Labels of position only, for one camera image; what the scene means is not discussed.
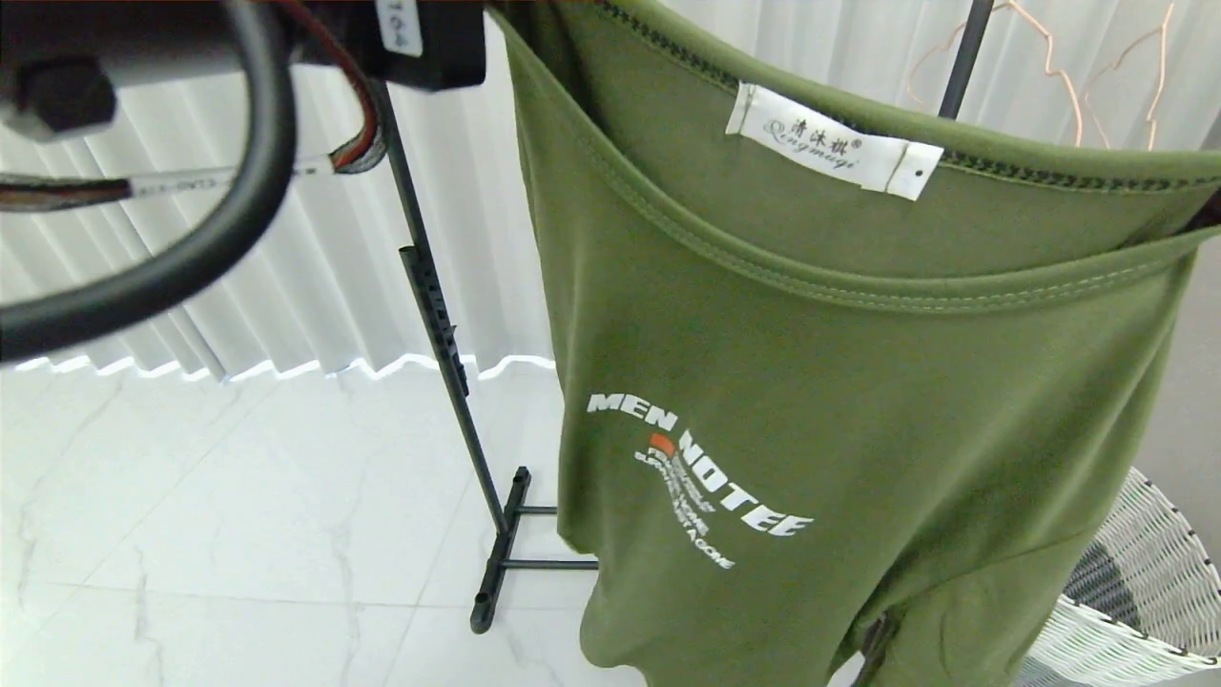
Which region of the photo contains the pink clothes hanger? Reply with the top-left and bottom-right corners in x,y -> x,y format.
904,0 -> 1086,144
1087,0 -> 1176,152

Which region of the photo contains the black clothes rack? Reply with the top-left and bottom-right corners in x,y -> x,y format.
367,0 -> 995,635

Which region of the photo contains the white curtain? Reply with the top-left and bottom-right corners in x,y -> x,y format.
0,0 -> 1221,383

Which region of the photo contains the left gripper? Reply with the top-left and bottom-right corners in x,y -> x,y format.
324,0 -> 487,93

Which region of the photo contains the white laundry basket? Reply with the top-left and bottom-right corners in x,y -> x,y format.
1011,466 -> 1221,687

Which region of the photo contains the black cable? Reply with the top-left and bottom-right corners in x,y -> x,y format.
0,0 -> 299,365

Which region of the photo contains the green long-sleeved shirt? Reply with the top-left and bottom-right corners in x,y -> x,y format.
486,0 -> 1221,687

